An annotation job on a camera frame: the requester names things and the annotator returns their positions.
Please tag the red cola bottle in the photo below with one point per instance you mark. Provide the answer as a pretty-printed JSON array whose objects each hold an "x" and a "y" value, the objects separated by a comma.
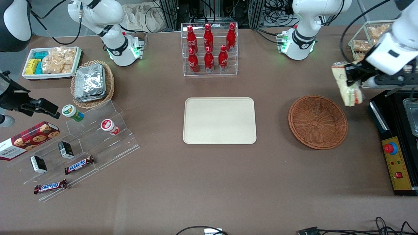
[
  {"x": 223, "y": 59},
  {"x": 191, "y": 40},
  {"x": 231, "y": 37},
  {"x": 193, "y": 62},
  {"x": 208, "y": 38},
  {"x": 209, "y": 61}
]

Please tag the beige crumpled cloth bag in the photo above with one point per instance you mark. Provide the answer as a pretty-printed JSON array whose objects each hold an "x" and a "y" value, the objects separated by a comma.
[{"x": 143, "y": 18}]

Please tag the clear acrylic bottle rack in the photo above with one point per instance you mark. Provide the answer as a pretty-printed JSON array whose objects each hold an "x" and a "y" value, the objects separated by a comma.
[{"x": 215, "y": 73}]

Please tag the red tartan cookie box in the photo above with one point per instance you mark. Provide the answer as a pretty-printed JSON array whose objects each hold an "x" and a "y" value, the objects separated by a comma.
[{"x": 26, "y": 142}]

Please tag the red lid snack cup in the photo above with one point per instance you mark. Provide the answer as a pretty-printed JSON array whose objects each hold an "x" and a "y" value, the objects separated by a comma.
[{"x": 107, "y": 125}]

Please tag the light oval wicker basket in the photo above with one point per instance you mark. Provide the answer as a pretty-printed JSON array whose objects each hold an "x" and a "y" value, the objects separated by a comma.
[{"x": 109, "y": 85}]

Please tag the small black box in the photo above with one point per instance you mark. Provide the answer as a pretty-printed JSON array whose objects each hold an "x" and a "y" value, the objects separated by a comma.
[
  {"x": 38, "y": 164},
  {"x": 66, "y": 149}
]

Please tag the white rectangular snack tray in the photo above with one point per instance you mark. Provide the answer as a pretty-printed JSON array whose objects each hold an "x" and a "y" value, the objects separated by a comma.
[{"x": 78, "y": 57}]

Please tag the steel pan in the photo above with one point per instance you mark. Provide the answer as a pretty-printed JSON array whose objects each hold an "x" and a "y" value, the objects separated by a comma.
[{"x": 412, "y": 114}]

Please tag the red emergency stop button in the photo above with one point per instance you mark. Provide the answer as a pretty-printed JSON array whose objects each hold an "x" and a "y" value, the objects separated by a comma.
[{"x": 389, "y": 148}]

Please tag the silver foil packet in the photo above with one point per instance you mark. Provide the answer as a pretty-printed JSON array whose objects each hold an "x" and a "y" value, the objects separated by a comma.
[
  {"x": 89, "y": 78},
  {"x": 89, "y": 98}
]

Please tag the brown round wicker basket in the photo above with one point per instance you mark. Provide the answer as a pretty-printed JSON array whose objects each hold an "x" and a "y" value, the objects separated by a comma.
[{"x": 318, "y": 122}]

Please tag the teal snack packet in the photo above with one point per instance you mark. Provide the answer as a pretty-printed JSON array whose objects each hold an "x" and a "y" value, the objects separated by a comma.
[
  {"x": 40, "y": 54},
  {"x": 39, "y": 68}
]

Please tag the clear acrylic stepped display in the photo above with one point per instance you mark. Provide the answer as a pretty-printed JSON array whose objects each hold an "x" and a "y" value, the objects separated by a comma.
[{"x": 107, "y": 147}]

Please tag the clear bag of rice crackers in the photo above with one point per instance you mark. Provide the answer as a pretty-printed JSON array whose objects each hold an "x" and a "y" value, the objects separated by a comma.
[{"x": 58, "y": 60}]

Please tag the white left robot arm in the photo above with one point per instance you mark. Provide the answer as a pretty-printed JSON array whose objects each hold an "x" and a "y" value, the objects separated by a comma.
[{"x": 307, "y": 19}]

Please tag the clear bag of fried snack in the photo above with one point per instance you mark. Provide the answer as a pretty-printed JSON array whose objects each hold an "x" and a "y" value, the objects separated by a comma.
[
  {"x": 361, "y": 45},
  {"x": 378, "y": 31},
  {"x": 359, "y": 56}
]

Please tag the black control box yellow panel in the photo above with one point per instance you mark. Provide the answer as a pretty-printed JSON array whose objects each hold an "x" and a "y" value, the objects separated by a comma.
[{"x": 388, "y": 117}]

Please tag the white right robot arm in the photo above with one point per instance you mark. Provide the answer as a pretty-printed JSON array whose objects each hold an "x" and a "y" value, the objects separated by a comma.
[{"x": 111, "y": 19}]

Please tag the green lid snack cup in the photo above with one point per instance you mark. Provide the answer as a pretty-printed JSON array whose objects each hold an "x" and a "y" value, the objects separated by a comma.
[{"x": 70, "y": 111}]

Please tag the triangle sandwich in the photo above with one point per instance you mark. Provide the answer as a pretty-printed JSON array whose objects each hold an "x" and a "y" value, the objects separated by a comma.
[{"x": 339, "y": 80}]

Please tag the yellow snack packet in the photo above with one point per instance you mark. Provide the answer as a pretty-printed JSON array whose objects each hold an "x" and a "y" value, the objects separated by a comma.
[{"x": 31, "y": 67}]

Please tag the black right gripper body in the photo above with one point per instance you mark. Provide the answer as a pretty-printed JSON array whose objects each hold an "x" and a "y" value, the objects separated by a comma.
[{"x": 10, "y": 99}]

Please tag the beige plastic tray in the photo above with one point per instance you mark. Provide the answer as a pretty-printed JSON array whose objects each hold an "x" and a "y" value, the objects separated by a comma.
[{"x": 218, "y": 120}]

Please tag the Snickers chocolate bar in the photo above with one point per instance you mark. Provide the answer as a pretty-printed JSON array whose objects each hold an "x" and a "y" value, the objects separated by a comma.
[
  {"x": 50, "y": 186},
  {"x": 79, "y": 164}
]

